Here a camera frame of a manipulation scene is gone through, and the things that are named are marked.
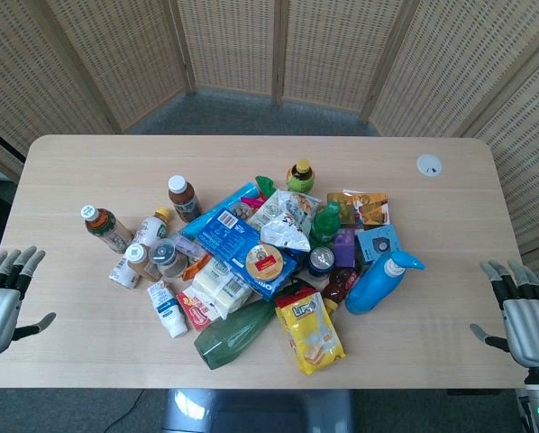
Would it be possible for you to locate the tea bottle white cap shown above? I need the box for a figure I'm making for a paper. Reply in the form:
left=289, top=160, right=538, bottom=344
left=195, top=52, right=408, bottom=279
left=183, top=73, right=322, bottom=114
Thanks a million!
left=79, top=204, right=135, bottom=254

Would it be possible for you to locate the blue dolphin pump bottle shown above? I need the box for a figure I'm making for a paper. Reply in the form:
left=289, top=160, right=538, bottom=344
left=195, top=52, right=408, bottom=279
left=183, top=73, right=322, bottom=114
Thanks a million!
left=344, top=249, right=426, bottom=316

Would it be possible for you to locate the yellow Lipton packet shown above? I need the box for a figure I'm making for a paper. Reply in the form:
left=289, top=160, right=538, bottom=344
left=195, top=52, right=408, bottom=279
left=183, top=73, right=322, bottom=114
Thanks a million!
left=274, top=290, right=347, bottom=376

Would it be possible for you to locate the dark blue can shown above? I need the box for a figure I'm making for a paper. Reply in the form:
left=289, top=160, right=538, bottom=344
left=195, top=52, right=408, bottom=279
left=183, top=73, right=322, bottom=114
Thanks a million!
left=306, top=244, right=336, bottom=278

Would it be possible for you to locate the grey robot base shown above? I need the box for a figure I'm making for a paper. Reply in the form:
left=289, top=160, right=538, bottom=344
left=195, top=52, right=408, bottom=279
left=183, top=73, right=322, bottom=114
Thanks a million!
left=160, top=388, right=357, bottom=433

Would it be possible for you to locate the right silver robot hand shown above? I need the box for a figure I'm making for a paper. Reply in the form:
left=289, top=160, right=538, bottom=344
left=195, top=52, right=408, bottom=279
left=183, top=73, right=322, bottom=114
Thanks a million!
left=469, top=259, right=539, bottom=368

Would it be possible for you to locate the translucent purple case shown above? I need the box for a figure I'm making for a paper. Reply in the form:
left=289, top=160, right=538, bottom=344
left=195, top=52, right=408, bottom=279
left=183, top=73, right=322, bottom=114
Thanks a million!
left=169, top=234, right=208, bottom=262

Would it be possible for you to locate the white squeeze tube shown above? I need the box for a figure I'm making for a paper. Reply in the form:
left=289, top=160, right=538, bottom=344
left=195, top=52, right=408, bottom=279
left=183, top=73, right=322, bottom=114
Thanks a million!
left=146, top=280, right=190, bottom=339

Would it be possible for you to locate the black floor cable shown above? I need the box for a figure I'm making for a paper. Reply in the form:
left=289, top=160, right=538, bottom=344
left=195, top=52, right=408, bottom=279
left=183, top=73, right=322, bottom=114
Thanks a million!
left=104, top=389, right=147, bottom=433

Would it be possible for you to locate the blue Oreo biscuit box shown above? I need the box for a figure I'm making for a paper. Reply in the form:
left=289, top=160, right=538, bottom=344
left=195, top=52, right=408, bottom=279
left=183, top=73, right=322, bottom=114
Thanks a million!
left=196, top=207, right=298, bottom=303

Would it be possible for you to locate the coffee drink bottle white cap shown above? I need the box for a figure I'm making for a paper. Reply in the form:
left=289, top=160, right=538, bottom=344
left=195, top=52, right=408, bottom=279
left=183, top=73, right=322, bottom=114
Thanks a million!
left=107, top=243, right=151, bottom=288

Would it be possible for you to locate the white crumpled snack bag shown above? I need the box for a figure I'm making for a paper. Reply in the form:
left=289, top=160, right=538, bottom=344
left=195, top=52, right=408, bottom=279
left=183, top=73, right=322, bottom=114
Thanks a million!
left=246, top=189, right=322, bottom=252

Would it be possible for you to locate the gold orange packet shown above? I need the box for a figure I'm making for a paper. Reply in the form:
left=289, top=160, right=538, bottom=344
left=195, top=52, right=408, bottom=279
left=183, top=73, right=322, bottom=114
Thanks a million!
left=326, top=190, right=394, bottom=227

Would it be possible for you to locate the green plastic packet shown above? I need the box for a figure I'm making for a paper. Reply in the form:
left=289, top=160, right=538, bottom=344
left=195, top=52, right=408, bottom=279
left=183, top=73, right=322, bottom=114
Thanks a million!
left=254, top=174, right=278, bottom=200

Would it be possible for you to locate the brown drink bottle white cap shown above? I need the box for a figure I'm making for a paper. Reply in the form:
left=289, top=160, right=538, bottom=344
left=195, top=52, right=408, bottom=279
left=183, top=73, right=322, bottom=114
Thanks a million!
left=168, top=174, right=203, bottom=224

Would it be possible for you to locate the black packet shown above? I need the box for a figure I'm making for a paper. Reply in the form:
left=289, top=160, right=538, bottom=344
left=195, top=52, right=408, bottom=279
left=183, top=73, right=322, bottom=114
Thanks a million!
left=273, top=276, right=315, bottom=302

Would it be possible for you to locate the white cable grommet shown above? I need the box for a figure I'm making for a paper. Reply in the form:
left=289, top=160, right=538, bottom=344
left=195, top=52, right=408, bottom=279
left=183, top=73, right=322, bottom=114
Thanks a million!
left=416, top=153, right=444, bottom=179

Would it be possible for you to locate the green plastic bottle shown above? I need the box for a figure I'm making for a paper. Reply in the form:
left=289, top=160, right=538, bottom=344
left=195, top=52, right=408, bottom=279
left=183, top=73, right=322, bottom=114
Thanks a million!
left=193, top=299, right=277, bottom=372

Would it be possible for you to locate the milk tea bottle yellow cap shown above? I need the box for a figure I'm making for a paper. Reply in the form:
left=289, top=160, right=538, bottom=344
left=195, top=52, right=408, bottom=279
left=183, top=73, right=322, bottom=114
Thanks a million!
left=132, top=207, right=173, bottom=247

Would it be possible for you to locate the green soda bottle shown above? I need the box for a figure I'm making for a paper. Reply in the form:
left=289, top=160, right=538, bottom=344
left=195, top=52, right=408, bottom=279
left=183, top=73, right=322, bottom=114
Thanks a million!
left=308, top=202, right=343, bottom=250

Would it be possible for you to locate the green bottle yellow cap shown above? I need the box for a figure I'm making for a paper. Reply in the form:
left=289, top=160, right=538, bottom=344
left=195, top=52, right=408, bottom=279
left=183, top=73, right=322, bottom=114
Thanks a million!
left=286, top=158, right=318, bottom=193

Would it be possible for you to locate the woven folding screen panel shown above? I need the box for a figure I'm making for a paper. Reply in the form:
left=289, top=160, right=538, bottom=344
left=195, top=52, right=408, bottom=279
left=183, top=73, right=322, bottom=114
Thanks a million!
left=277, top=0, right=416, bottom=119
left=362, top=0, right=539, bottom=137
left=169, top=0, right=289, bottom=104
left=461, top=44, right=539, bottom=294
left=0, top=0, right=123, bottom=182
left=39, top=0, right=196, bottom=133

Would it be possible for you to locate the round cup red label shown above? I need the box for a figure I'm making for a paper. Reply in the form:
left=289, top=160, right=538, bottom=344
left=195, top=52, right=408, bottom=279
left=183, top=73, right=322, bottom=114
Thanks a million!
left=244, top=244, right=286, bottom=286

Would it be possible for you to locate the light blue wrapped pack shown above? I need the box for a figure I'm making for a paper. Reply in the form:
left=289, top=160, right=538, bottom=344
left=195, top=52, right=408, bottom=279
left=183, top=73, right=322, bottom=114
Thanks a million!
left=178, top=180, right=259, bottom=241

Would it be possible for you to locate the white tissue pack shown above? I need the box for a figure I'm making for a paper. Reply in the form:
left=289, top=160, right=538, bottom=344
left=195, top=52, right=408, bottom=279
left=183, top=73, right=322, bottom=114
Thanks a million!
left=191, top=258, right=253, bottom=319

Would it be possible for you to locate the dark red sauce bottle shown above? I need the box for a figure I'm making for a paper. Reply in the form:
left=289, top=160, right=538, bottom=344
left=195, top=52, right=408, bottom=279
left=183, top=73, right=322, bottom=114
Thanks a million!
left=320, top=266, right=361, bottom=315

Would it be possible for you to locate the purple box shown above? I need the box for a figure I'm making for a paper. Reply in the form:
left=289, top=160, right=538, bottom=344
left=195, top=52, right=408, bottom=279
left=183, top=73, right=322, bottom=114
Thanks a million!
left=333, top=226, right=359, bottom=270

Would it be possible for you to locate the blue box with camera print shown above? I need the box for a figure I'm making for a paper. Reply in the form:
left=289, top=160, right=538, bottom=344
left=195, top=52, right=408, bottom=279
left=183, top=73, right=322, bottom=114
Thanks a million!
left=355, top=223, right=404, bottom=265

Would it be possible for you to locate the red white snack packet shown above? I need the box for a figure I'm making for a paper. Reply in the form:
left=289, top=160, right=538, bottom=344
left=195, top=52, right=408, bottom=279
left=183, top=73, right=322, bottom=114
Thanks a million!
left=176, top=288, right=222, bottom=333

